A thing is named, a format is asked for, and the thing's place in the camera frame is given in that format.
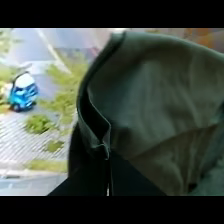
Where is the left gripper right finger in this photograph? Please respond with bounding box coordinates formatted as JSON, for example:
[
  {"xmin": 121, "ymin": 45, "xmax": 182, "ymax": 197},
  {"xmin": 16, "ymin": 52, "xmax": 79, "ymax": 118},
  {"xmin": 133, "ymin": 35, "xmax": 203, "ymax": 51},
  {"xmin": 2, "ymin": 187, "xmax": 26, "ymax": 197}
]
[{"xmin": 110, "ymin": 150, "xmax": 167, "ymax": 196}]

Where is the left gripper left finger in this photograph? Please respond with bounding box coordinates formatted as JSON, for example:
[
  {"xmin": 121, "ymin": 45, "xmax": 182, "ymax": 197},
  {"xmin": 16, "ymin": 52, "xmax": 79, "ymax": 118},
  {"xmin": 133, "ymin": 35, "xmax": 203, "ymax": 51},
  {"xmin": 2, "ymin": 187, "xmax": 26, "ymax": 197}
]
[{"xmin": 48, "ymin": 122, "xmax": 111, "ymax": 196}]

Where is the olive green shirt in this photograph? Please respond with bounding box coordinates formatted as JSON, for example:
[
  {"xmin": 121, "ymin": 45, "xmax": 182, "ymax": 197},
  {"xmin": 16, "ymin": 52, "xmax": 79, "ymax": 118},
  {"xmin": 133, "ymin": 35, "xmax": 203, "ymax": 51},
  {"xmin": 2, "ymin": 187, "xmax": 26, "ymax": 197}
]
[{"xmin": 75, "ymin": 30, "xmax": 224, "ymax": 196}]

